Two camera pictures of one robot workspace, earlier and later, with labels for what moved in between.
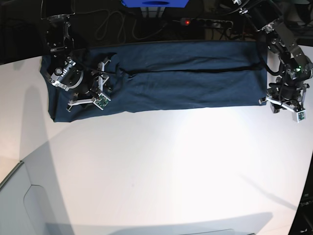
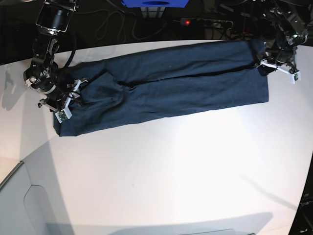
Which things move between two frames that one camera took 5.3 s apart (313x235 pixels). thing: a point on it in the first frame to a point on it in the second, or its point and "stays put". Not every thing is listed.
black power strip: x=212 y=23 stays put
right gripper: x=290 y=96 to x=284 y=59
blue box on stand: x=155 y=3 stays put
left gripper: x=101 y=87 to x=59 y=102
